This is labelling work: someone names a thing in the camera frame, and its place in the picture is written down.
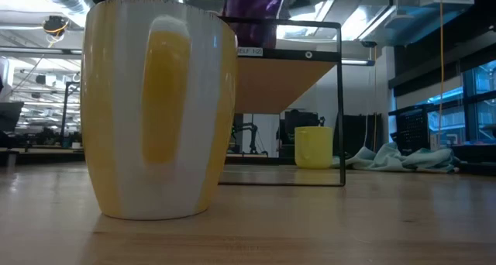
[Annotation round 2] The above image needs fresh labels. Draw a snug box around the ceiling light bar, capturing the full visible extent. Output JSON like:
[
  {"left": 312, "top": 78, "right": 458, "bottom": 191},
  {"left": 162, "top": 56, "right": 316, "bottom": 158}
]
[{"left": 340, "top": 58, "right": 376, "bottom": 67}]

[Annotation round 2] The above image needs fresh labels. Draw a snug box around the light blue cloth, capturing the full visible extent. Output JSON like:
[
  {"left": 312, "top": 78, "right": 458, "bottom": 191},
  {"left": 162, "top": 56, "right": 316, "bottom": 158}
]
[{"left": 332, "top": 142, "right": 462, "bottom": 174}]

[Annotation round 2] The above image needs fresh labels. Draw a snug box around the black equipment cart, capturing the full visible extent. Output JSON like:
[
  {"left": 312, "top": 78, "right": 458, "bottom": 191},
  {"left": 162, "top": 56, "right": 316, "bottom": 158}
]
[{"left": 277, "top": 109, "right": 327, "bottom": 160}]

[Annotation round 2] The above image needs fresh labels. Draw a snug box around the purple cup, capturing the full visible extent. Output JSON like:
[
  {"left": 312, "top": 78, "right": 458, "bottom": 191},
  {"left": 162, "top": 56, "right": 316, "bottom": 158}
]
[{"left": 222, "top": 0, "right": 288, "bottom": 49}]

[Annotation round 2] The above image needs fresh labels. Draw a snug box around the black metal frame stand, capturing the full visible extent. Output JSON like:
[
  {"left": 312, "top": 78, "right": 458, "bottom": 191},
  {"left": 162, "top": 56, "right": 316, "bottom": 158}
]
[{"left": 60, "top": 81, "right": 82, "bottom": 142}]

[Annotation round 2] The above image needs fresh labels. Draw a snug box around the black frame wooden shelf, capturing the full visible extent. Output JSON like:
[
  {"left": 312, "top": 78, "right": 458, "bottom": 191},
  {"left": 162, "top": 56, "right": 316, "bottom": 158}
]
[{"left": 216, "top": 15, "right": 346, "bottom": 188}]

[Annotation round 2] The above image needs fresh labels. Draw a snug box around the black plastic crate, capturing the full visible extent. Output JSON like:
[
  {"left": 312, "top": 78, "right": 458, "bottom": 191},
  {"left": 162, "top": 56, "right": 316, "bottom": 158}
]
[{"left": 389, "top": 105, "right": 431, "bottom": 153}]

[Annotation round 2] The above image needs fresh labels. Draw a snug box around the white shelf label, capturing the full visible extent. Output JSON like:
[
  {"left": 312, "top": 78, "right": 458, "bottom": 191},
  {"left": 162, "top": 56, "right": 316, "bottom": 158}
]
[{"left": 237, "top": 46, "right": 264, "bottom": 57}]

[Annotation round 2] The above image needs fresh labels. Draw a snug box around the round black ceiling device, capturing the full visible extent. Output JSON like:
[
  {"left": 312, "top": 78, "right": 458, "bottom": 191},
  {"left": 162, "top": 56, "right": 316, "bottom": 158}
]
[{"left": 41, "top": 15, "right": 71, "bottom": 36}]

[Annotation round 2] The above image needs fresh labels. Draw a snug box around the thin yellow hanging cable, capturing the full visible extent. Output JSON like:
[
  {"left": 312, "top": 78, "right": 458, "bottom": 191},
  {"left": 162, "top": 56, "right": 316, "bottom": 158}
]
[{"left": 372, "top": 46, "right": 378, "bottom": 153}]

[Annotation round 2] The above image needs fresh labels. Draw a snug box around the plain yellow mug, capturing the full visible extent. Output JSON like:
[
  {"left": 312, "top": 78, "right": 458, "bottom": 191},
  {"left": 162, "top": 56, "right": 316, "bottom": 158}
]
[{"left": 294, "top": 126, "right": 335, "bottom": 170}]

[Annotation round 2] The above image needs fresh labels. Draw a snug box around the black panel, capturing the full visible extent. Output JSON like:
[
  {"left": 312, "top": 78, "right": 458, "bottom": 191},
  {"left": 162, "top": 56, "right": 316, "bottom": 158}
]
[{"left": 333, "top": 113, "right": 384, "bottom": 157}]

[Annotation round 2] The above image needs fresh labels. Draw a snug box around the long yellow hanging cable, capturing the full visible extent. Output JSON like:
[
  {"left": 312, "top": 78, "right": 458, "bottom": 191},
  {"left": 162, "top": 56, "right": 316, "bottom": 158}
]
[{"left": 436, "top": 0, "right": 446, "bottom": 148}]

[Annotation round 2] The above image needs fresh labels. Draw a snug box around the yellow and white striped mug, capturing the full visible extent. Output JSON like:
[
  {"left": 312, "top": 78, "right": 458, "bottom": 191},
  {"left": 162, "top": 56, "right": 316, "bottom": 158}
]
[{"left": 80, "top": 0, "right": 239, "bottom": 222}]

